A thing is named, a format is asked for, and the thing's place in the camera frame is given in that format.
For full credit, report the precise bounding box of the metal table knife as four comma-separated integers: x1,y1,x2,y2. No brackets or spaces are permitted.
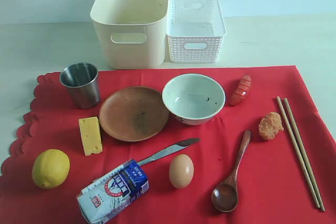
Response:
137,138,200,166

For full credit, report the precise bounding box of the red table cloth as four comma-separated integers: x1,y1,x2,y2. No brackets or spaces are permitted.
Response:
1,66,335,223

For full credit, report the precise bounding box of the white perforated plastic basket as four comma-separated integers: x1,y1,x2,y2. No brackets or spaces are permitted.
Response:
166,0,226,63

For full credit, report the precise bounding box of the yellow cheese wedge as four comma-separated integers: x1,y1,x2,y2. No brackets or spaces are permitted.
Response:
78,116,103,156

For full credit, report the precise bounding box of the brown wooden plate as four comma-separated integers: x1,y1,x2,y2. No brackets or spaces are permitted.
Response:
99,86,170,142

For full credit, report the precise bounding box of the yellow lemon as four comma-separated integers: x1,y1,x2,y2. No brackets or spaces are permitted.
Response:
32,149,70,189

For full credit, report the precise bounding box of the brown egg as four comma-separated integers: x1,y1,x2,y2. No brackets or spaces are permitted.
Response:
169,154,194,189

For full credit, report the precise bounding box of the stainless steel cup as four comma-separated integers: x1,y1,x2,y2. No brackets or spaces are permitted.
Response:
59,62,101,109

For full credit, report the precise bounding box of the red toy sausage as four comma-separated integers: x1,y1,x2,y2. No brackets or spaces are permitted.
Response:
229,75,251,106

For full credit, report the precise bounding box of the fried chicken nugget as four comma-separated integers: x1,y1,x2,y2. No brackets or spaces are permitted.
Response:
258,112,284,141

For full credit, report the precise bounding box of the left wooden chopstick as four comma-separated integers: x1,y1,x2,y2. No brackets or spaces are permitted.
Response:
277,97,320,209

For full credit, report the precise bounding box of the blue white milk carton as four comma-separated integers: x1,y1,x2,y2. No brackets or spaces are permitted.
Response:
77,159,149,223

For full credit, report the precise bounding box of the white ceramic bowl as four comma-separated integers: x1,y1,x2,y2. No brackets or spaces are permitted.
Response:
162,73,226,125

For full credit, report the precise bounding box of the dark wooden spoon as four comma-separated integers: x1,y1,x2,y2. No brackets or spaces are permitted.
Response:
211,130,251,212

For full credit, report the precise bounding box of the cream plastic storage bin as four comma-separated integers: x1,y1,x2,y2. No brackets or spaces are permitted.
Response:
90,0,169,69

